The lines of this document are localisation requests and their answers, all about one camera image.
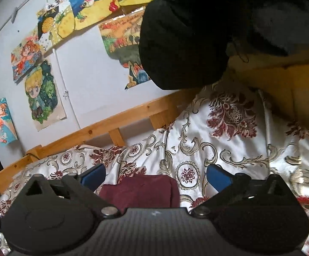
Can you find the black puffer jacket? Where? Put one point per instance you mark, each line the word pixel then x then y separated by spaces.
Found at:
pixel 183 43

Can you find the floral satin bed cover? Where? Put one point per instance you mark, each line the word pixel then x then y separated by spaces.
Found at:
pixel 235 129

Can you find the autumn landscape painting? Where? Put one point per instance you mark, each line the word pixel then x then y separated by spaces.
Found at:
pixel 121 39

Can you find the wooden bed frame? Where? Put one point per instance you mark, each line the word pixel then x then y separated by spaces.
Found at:
pixel 285 79

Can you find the maroon knit sweater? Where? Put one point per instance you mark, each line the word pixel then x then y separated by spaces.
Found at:
pixel 142 191

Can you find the blond boy anime drawing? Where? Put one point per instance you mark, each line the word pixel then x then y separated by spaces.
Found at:
pixel 44 101

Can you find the small orange-haired girl cutout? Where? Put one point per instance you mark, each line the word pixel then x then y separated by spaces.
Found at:
pixel 7 129

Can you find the red-haired girl anime drawing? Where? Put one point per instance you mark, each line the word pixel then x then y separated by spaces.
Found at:
pixel 25 55

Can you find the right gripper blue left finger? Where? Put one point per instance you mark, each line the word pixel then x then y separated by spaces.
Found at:
pixel 93 177

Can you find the yellow pineapple painting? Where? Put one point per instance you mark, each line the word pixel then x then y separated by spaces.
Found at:
pixel 55 22

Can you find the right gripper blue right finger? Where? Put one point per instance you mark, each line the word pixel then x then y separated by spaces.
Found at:
pixel 218 178

